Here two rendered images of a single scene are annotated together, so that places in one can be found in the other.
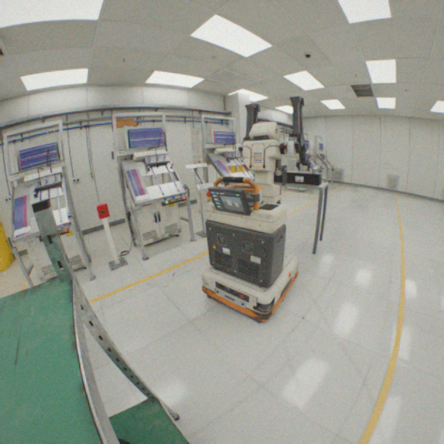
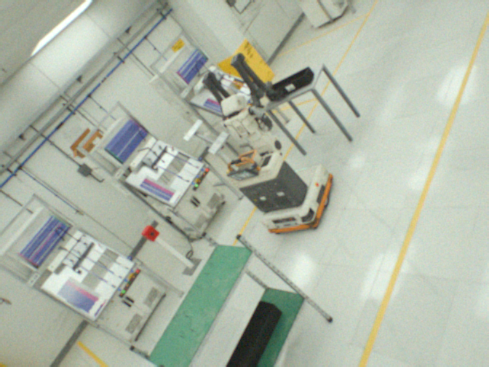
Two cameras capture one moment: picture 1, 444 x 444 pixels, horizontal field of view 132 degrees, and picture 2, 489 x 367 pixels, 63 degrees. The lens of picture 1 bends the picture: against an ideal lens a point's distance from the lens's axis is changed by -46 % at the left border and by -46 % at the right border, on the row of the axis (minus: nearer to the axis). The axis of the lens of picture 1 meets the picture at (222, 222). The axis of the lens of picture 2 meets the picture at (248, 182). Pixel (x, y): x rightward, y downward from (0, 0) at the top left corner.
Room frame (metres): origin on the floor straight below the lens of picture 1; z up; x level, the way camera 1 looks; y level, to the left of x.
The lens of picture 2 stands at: (-2.22, -0.67, 2.40)
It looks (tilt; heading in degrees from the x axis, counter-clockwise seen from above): 26 degrees down; 11
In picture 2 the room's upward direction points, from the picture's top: 45 degrees counter-clockwise
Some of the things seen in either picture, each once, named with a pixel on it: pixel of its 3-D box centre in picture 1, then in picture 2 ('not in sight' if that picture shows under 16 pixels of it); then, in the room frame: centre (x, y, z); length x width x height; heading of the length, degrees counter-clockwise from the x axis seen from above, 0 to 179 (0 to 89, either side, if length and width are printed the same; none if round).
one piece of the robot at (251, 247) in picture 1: (246, 233); (268, 178); (1.21, -0.17, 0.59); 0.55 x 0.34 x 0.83; 49
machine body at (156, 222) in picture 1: (151, 218); (187, 206); (2.63, 1.11, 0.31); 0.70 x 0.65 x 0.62; 130
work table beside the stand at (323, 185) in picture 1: (296, 212); (312, 112); (2.13, -0.96, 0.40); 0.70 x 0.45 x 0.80; 49
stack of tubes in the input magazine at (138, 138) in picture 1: (145, 138); (125, 141); (2.58, 0.98, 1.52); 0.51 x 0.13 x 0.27; 130
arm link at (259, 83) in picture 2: (299, 122); (251, 73); (1.49, -0.70, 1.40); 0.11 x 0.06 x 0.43; 49
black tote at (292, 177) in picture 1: (297, 177); (289, 84); (2.11, -0.95, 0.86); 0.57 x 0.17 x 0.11; 49
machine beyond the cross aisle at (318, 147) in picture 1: (316, 161); not in sight; (6.75, -3.86, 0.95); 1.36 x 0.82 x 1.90; 40
